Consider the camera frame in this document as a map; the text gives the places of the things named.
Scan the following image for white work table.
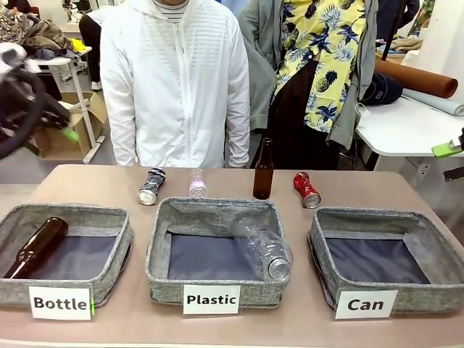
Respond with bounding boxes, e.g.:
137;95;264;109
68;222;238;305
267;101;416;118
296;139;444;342
354;95;464;172

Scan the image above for pile of patterned clothes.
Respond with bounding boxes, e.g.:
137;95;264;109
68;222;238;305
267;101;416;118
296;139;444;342
0;0;76;61

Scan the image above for grey fabric basket labelled Can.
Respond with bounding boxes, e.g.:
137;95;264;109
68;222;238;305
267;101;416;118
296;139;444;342
307;206;464;315

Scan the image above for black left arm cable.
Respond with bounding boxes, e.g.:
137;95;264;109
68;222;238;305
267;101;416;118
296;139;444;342
0;68;51;159

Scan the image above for brown glass bottle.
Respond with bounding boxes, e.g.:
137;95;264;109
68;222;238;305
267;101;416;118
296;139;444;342
252;137;275;201
2;216;70;281

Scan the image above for grey fabric basket labelled Bottle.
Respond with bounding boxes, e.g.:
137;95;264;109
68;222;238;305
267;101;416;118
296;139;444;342
0;203;135;310

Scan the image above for person in black trousers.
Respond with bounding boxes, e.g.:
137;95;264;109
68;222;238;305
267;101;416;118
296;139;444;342
78;10;104;91

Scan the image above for person in yellow pineapple shirt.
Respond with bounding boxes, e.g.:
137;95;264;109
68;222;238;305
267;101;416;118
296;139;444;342
238;0;380;170

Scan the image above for dark blue cap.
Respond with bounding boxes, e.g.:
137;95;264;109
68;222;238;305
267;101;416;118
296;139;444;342
361;72;405;107

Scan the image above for brown rolled mat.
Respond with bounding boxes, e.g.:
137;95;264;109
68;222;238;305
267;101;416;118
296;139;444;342
373;57;460;99

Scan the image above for open cardboard box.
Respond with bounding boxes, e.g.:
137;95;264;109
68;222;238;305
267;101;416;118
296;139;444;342
33;91;109;161

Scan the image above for light blue rolled sheet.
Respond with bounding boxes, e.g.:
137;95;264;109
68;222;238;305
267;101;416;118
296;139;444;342
401;86;464;117

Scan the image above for grey fabric basket labelled Plastic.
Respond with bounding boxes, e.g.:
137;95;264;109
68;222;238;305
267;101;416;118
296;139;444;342
145;196;294;306

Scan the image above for beige folded cloth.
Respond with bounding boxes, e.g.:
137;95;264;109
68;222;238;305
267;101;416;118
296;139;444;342
389;35;426;52

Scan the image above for crushed blue white can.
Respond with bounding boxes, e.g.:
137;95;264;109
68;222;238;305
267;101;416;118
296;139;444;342
137;167;167;207

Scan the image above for small pink-label plastic bottle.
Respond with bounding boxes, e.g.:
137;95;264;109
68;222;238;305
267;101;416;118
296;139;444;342
188;167;210;200

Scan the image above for large clear plastic bottle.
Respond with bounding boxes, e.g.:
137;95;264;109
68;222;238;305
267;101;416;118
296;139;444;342
233;216;294;282

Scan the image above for white Can label card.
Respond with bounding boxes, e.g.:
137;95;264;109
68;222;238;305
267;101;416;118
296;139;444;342
333;289;399;321

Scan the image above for person in white jacket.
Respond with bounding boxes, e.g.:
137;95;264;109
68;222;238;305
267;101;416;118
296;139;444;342
99;0;252;169

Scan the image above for white Plastic label card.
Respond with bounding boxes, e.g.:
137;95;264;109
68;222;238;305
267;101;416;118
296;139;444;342
182;284;242;316

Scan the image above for crushed red can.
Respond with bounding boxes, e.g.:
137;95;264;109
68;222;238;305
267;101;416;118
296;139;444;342
292;171;323;210

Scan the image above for white table with metal legs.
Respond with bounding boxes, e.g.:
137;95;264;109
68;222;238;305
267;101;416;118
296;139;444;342
35;45;107;165

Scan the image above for white Bottle label card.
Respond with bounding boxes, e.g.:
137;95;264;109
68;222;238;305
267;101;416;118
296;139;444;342
28;285;94;322

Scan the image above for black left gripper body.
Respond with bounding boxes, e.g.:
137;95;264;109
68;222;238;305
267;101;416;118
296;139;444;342
38;94;73;130

